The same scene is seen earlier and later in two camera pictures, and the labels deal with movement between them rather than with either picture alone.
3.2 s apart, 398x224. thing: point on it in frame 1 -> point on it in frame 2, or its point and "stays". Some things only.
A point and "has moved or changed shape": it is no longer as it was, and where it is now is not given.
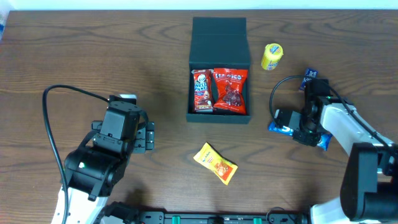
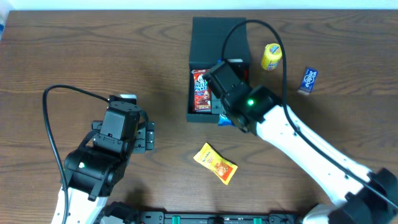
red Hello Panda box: [203, 92] stays
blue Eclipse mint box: [310, 74] stays
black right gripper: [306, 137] -> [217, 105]
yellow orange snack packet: [210, 158] stays
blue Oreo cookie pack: [322, 143] has moved or changed shape
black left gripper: [149, 135] stays
